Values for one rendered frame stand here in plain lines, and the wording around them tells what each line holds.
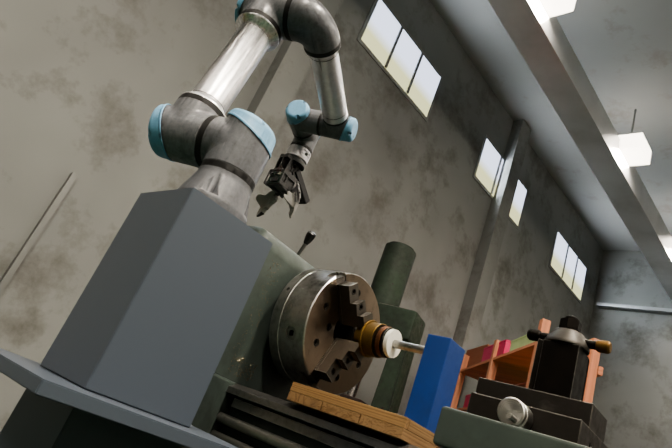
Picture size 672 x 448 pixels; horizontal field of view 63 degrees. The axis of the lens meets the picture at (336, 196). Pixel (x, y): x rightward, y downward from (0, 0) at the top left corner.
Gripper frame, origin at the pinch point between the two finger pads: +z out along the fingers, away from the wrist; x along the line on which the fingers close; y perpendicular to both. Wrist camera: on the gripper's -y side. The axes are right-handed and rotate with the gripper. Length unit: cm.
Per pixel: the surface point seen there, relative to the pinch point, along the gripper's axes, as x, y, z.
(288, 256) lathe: 16.1, 3.1, 13.3
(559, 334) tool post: 89, 0, 22
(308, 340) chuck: 31.9, 0.5, 33.6
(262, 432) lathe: 33, 4, 56
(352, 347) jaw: 38.5, -8.3, 30.8
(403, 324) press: -152, -313, -71
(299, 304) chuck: 27.8, 3.9, 26.2
